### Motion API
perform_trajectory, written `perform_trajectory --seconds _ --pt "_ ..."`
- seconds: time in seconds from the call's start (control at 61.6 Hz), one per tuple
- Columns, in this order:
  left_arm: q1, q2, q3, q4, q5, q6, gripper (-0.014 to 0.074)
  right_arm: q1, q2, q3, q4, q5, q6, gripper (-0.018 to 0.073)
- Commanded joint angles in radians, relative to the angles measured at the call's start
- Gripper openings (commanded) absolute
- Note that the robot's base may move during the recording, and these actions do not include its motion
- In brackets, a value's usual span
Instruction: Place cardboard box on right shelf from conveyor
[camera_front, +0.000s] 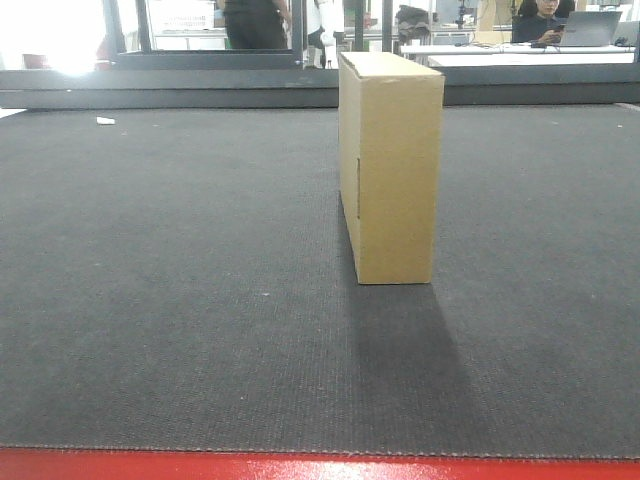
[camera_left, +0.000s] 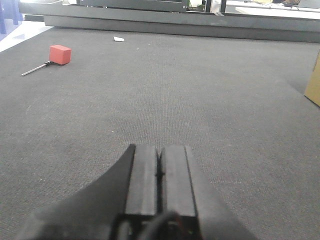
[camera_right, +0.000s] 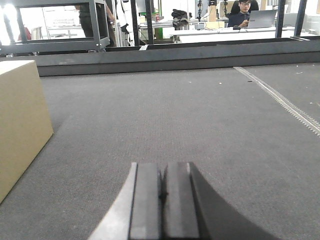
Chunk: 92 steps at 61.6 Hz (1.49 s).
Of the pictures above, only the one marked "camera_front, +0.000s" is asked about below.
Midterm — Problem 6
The brown cardboard box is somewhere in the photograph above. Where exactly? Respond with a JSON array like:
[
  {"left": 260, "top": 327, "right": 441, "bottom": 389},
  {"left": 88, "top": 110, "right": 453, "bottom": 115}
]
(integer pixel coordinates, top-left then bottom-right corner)
[{"left": 339, "top": 52, "right": 445, "bottom": 284}]

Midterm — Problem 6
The standing person in black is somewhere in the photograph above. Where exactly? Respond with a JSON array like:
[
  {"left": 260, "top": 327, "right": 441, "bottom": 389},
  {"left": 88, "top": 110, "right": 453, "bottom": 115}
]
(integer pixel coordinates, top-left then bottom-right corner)
[{"left": 218, "top": 0, "right": 292, "bottom": 50}]

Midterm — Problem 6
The white office desk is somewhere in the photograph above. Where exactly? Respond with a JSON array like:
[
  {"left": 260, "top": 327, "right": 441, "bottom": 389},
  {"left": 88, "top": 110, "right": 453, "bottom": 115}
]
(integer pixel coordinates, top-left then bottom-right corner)
[{"left": 400, "top": 44, "right": 638, "bottom": 67}]

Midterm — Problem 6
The seated person in black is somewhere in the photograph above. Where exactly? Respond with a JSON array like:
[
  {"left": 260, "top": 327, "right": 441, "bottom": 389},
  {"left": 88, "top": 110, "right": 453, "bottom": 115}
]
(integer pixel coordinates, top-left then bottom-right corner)
[{"left": 511, "top": 0, "right": 576, "bottom": 45}]

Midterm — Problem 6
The grey open laptop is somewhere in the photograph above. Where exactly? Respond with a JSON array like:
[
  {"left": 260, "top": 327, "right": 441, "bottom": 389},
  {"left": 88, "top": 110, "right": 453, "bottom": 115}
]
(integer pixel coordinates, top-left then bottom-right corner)
[{"left": 559, "top": 11, "right": 621, "bottom": 47}]

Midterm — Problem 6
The black metal conveyor frame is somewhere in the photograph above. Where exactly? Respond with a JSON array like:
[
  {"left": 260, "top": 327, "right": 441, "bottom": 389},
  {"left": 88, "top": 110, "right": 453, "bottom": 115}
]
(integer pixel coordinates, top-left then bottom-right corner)
[{"left": 1, "top": 63, "right": 639, "bottom": 110}]

